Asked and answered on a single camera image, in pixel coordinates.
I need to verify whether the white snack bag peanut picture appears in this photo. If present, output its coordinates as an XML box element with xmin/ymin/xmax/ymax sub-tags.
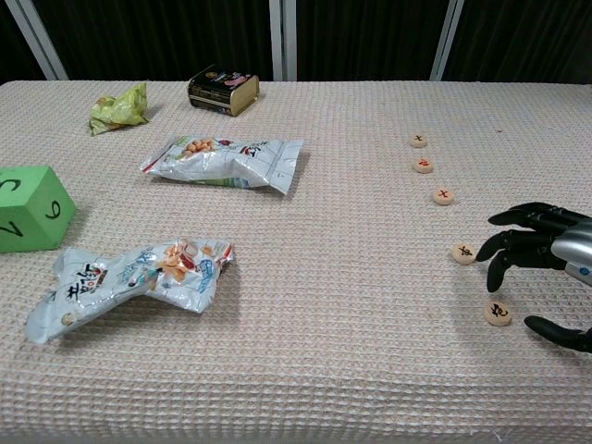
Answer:
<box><xmin>141</xmin><ymin>133</ymin><xmax>305</xmax><ymax>195</ymax></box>

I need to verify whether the crumpled yellow-green wrapper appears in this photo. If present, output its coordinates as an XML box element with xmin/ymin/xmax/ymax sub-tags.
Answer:
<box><xmin>88</xmin><ymin>81</ymin><xmax>150</xmax><ymax>137</ymax></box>

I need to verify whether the white frame post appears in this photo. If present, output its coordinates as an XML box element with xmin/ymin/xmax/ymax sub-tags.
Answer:
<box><xmin>3</xmin><ymin>0</ymin><xmax>70</xmax><ymax>81</ymax></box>
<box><xmin>428</xmin><ymin>0</ymin><xmax>465</xmax><ymax>81</ymax></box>
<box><xmin>268</xmin><ymin>0</ymin><xmax>298</xmax><ymax>81</ymax></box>

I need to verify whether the green foam number cube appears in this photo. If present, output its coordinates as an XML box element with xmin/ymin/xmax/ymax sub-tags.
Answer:
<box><xmin>0</xmin><ymin>165</ymin><xmax>77</xmax><ymax>254</ymax></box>

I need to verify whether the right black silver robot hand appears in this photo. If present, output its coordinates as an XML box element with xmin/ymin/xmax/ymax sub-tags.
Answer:
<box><xmin>475</xmin><ymin>202</ymin><xmax>592</xmax><ymax>355</ymax></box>

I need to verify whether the black gold tin can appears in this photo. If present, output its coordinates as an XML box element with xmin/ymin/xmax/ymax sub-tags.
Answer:
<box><xmin>187</xmin><ymin>64</ymin><xmax>261</xmax><ymax>117</ymax></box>

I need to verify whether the crumpled white snack bag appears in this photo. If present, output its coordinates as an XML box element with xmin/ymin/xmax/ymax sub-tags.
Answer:
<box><xmin>24</xmin><ymin>236</ymin><xmax>236</xmax><ymax>345</ymax></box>

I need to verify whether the wooden chess piece black character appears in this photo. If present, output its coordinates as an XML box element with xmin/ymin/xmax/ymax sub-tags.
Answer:
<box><xmin>483</xmin><ymin>301</ymin><xmax>513</xmax><ymax>327</ymax></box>
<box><xmin>451</xmin><ymin>242</ymin><xmax>477</xmax><ymax>266</ymax></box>

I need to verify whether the beige woven tablecloth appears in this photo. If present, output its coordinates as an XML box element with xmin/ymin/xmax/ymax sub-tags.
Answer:
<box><xmin>0</xmin><ymin>80</ymin><xmax>592</xmax><ymax>444</ymax></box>

